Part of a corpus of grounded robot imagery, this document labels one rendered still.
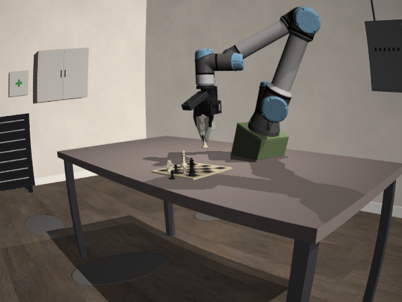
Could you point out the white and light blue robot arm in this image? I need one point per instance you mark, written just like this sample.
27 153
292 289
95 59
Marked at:
302 27

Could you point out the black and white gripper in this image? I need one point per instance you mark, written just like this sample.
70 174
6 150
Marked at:
208 107

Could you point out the chessboard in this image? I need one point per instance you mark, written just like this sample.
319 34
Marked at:
201 170

